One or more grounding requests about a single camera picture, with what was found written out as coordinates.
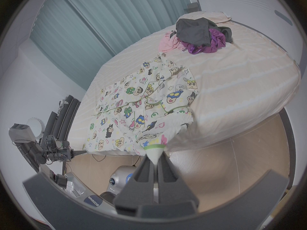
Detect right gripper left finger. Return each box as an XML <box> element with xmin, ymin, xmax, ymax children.
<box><xmin>113</xmin><ymin>156</ymin><xmax>156</xmax><ymax>213</ymax></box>

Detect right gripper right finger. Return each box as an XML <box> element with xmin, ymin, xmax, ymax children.
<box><xmin>157</xmin><ymin>152</ymin><xmax>200</xmax><ymax>209</ymax></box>

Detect white printed pyjama top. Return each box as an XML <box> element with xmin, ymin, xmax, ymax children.
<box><xmin>83</xmin><ymin>52</ymin><xmax>199</xmax><ymax>165</ymax></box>

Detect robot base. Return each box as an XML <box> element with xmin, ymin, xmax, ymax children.
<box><xmin>47</xmin><ymin>165</ymin><xmax>144</xmax><ymax>215</ymax></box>

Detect blue-green curtain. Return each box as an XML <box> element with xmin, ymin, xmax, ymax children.
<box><xmin>29</xmin><ymin>0</ymin><xmax>201</xmax><ymax>98</ymax></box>

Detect bed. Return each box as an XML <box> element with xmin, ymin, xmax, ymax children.
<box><xmin>82</xmin><ymin>0</ymin><xmax>303</xmax><ymax>193</ymax></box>

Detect pink garment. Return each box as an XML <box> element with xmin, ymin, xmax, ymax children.
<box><xmin>158</xmin><ymin>31</ymin><xmax>185</xmax><ymax>53</ymax></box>

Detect purple garment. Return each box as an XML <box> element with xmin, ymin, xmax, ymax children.
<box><xmin>187</xmin><ymin>27</ymin><xmax>227</xmax><ymax>55</ymax></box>

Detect black garment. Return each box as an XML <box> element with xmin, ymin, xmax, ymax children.
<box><xmin>176</xmin><ymin>18</ymin><xmax>233</xmax><ymax>46</ymax></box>

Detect cream pillow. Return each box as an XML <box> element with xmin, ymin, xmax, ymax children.
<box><xmin>176</xmin><ymin>11</ymin><xmax>232</xmax><ymax>24</ymax></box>

